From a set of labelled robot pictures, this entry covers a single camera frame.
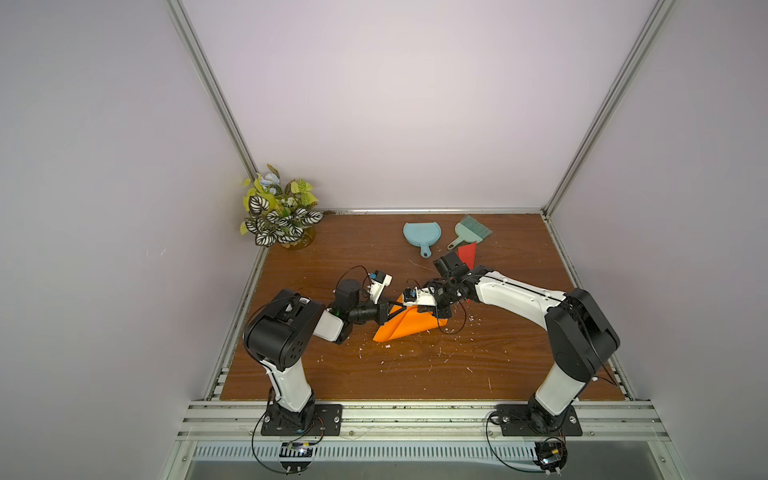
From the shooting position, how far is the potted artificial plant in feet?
2.92

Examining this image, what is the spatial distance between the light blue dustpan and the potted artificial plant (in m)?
0.37

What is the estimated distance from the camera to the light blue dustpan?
3.59 ft
